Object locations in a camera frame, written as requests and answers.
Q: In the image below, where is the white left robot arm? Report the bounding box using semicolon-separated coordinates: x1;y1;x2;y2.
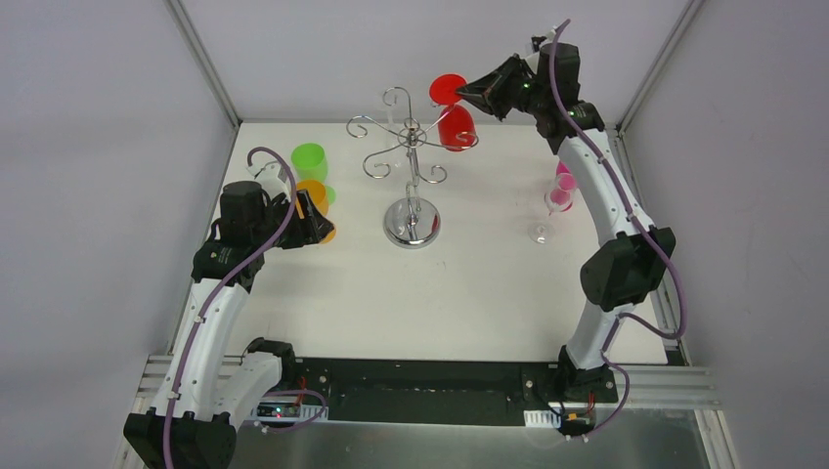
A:
123;181;334;468

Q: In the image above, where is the chrome wine glass rack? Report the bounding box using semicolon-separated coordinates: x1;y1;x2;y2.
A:
345;86;448;249

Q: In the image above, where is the orange plastic wine glass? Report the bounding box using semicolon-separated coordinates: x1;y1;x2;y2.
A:
296;180;330;245

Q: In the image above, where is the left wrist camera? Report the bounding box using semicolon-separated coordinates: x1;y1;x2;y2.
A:
247;161;290;198

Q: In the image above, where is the green plastic wine glass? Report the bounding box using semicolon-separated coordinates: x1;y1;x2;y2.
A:
291;143;336;204

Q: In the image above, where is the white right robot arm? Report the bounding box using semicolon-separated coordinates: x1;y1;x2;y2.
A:
457;44;676;401

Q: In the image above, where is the magenta plastic wine glass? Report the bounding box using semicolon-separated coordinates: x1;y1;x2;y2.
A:
548;161;577;212

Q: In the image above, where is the clear wine glass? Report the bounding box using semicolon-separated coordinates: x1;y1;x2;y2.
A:
528;177;563;244
380;87;401;130

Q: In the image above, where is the red plastic wine glass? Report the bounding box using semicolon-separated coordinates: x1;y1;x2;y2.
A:
428;73;476;151

